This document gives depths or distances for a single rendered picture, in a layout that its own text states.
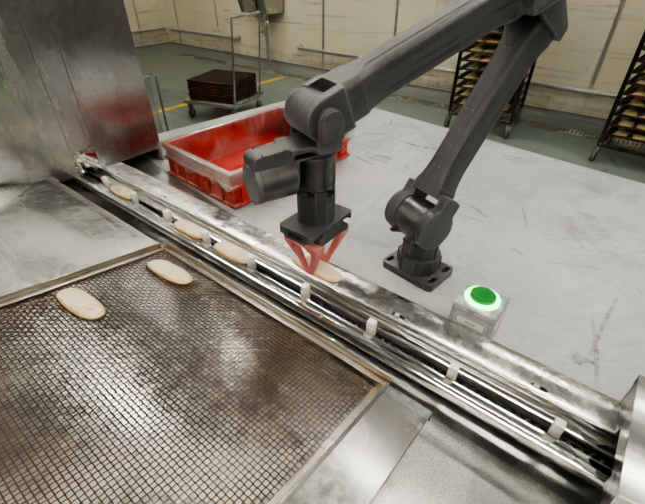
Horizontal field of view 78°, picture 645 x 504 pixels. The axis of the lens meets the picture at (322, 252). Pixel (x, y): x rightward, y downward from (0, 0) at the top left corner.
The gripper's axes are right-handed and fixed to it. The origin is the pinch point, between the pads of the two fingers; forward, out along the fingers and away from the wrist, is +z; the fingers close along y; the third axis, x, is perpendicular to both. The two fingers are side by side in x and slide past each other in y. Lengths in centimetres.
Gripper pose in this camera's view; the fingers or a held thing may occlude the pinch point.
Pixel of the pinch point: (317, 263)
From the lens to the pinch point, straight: 66.5
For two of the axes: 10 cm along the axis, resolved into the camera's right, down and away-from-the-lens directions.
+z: 0.0, 8.1, 5.9
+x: 7.9, 3.6, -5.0
